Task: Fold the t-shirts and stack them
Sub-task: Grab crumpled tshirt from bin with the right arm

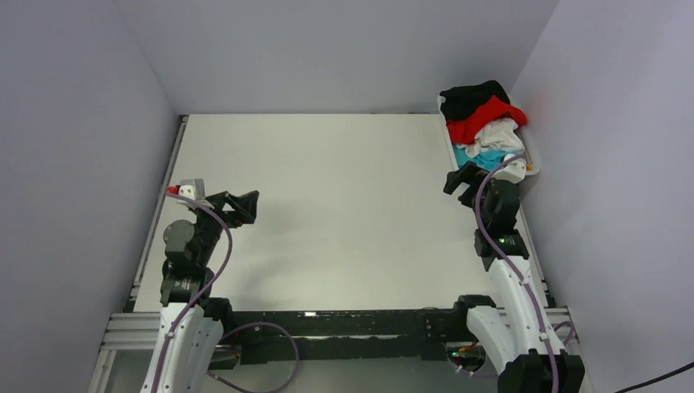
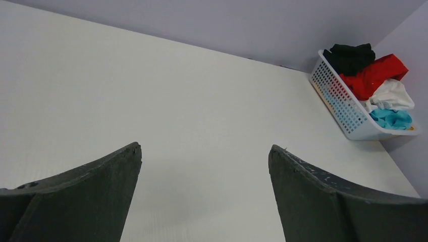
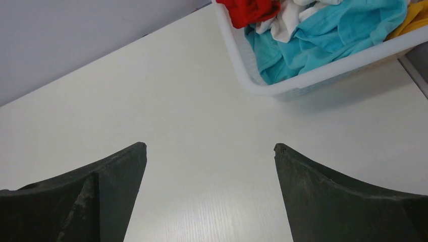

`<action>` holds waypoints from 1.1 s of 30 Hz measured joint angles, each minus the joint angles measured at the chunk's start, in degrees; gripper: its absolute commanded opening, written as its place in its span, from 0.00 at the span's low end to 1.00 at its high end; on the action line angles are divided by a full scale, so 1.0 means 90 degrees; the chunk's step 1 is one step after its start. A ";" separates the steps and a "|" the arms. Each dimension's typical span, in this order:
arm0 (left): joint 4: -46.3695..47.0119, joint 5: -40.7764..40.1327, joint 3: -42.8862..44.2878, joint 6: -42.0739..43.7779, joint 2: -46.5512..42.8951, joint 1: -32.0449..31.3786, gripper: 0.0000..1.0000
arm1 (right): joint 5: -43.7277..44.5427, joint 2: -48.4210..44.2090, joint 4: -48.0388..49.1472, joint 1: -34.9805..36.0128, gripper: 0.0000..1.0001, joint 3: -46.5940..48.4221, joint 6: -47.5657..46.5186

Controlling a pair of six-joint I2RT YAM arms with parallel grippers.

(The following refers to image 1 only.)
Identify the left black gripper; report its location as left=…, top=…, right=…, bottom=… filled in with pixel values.
left=190, top=190, right=258, bottom=266

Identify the red t shirt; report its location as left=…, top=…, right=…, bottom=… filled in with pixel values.
left=446, top=96, right=528, bottom=145

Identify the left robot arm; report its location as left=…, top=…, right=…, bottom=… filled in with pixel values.
left=142, top=183, right=259, bottom=392

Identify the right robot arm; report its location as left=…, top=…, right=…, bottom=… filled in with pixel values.
left=444, top=162, right=585, bottom=392

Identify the turquoise t shirt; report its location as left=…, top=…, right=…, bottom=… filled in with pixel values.
left=453, top=145, right=514, bottom=171

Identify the white t shirt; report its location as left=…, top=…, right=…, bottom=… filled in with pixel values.
left=453, top=118, right=525, bottom=158

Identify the white laundry basket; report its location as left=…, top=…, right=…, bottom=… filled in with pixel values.
left=436, top=96, right=541, bottom=177

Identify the black t shirt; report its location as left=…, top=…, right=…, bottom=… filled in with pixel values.
left=439, top=80, right=510, bottom=121

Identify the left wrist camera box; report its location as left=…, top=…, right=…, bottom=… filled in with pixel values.
left=165, top=178, right=206, bottom=201

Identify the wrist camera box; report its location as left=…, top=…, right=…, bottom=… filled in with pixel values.
left=492, top=158, right=527, bottom=184
left=165, top=178, right=206, bottom=201

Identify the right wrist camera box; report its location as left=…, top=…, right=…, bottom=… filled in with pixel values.
left=492, top=158, right=527, bottom=184

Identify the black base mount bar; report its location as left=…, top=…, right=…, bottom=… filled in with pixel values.
left=221, top=306, right=475, bottom=365

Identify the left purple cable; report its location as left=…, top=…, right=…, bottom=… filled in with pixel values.
left=149, top=192, right=300, bottom=393

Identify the black floor cable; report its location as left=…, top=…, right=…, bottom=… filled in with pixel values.
left=615, top=361, right=694, bottom=393

